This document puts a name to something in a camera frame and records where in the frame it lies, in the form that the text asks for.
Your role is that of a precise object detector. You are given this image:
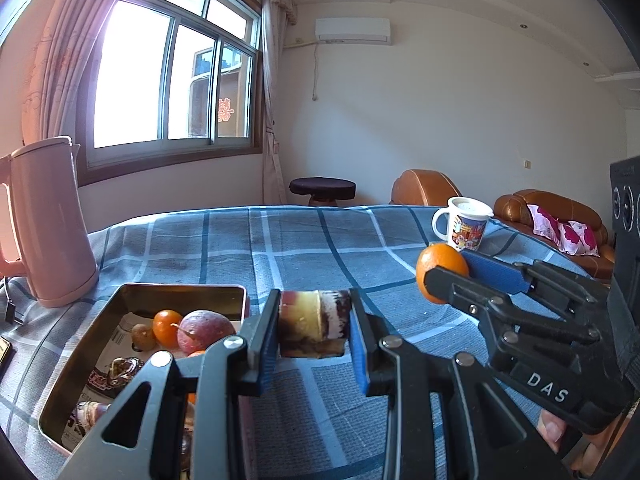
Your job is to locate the cake slice piece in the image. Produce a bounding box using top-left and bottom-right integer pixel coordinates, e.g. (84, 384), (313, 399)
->
(70, 400), (111, 433)

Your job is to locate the brown leather sofa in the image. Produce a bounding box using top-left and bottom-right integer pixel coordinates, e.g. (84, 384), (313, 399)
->
(493, 189), (616, 278)

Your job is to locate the blue plaid tablecloth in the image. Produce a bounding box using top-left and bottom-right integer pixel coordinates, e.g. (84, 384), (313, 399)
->
(0, 204), (616, 480)

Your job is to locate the pink floral pillow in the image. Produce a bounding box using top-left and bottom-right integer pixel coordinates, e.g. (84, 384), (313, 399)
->
(527, 204), (600, 257)

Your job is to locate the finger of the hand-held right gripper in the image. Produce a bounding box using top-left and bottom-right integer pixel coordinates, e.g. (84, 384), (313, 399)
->
(465, 250), (611, 341)
(425, 266), (601, 371)

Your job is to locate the sliding glass window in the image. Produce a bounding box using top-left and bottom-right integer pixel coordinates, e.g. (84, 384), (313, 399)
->
(82, 0), (263, 173)

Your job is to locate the white wall air conditioner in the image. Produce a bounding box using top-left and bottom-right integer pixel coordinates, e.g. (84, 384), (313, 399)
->
(315, 17), (391, 43)

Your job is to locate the pink electric kettle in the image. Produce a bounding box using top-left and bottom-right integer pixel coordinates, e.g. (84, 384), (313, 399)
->
(0, 136), (100, 309)

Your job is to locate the small orange kumquat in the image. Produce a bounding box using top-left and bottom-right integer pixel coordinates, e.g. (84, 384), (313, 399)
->
(152, 309), (183, 347)

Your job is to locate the small yellow fruit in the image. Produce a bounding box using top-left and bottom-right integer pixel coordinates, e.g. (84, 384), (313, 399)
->
(131, 324), (157, 351)

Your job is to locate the printed paper leaflet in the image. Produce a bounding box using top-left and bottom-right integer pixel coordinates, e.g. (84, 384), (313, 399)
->
(60, 312), (151, 451)

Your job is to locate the pink metal tin box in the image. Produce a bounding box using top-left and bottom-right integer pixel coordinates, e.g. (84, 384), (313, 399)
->
(38, 283), (258, 480)

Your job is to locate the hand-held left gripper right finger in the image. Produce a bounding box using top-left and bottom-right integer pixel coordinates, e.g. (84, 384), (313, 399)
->
(348, 288), (571, 480)

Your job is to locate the white printed mug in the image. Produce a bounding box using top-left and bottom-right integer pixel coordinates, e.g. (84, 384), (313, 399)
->
(431, 196), (495, 253)

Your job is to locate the dark round stool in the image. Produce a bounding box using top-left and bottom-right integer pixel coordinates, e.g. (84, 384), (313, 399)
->
(289, 176), (357, 207)

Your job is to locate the orange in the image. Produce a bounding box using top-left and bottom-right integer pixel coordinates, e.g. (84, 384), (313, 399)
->
(416, 243), (471, 305)
(186, 349), (207, 407)

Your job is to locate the dark mangosteen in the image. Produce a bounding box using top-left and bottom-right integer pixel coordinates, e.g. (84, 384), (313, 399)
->
(110, 356), (146, 386)

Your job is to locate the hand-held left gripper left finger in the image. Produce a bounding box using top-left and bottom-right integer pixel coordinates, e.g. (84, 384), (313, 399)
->
(57, 288), (282, 480)

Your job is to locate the pink curtain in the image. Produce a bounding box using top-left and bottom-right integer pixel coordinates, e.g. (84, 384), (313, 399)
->
(20, 0), (141, 146)
(250, 0), (298, 206)

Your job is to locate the brown leather armchair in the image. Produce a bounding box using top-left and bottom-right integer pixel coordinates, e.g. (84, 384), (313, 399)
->
(390, 169), (463, 207)

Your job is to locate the person's right hand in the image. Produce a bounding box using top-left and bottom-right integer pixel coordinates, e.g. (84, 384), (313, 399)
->
(537, 406), (626, 480)

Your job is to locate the black power plug cable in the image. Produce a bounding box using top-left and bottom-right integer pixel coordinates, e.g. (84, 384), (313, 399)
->
(0, 277), (23, 328)

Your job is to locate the purple passion fruit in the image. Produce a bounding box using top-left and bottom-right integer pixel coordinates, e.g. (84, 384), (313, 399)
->
(176, 310), (236, 356)

